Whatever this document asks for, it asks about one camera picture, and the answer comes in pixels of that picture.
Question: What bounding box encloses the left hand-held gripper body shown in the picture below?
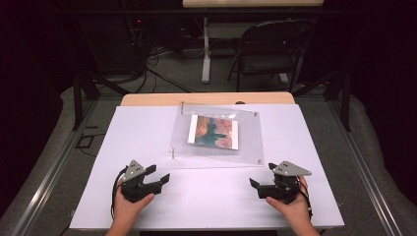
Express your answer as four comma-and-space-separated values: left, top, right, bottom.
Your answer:
120, 159, 163, 204

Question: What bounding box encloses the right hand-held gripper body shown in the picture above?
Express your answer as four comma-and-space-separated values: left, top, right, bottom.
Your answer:
257, 160, 313, 205

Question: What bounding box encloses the clear acrylic photo frame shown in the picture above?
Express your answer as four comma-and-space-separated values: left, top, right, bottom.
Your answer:
168, 101, 266, 167

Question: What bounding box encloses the painting print photo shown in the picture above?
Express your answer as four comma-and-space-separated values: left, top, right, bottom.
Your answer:
187, 114, 240, 151

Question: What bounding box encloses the person's left hand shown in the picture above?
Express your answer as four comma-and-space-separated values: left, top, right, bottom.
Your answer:
112, 178, 155, 224

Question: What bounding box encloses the person's right hand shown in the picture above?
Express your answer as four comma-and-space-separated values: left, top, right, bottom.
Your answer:
265, 175, 313, 226

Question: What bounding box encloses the white table board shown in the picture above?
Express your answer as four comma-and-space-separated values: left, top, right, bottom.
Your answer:
69, 103, 345, 231

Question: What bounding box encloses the wooden table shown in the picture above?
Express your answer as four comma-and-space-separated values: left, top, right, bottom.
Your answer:
119, 91, 296, 107

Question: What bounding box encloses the black metal stand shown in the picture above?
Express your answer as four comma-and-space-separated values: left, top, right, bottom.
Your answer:
292, 68, 352, 133
72, 69, 131, 132

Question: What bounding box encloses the black folding chair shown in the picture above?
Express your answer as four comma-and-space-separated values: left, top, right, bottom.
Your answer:
227, 18, 317, 93

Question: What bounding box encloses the white table leg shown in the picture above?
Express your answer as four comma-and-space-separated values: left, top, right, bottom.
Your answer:
201, 17, 211, 85

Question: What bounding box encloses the metal floor rail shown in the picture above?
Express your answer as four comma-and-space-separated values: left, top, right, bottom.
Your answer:
327, 97, 408, 236
10, 97, 100, 236

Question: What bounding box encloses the bundle of black floor cables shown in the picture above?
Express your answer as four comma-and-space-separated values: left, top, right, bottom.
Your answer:
130, 45, 195, 94

